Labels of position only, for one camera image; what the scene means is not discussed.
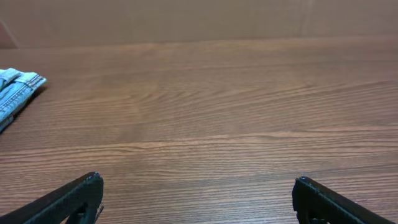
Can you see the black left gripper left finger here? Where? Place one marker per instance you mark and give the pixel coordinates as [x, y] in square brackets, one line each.
[78, 201]

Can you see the folded light denim garment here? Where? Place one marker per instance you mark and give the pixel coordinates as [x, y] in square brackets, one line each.
[17, 88]

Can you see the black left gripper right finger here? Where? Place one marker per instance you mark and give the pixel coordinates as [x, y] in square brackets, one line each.
[315, 203]

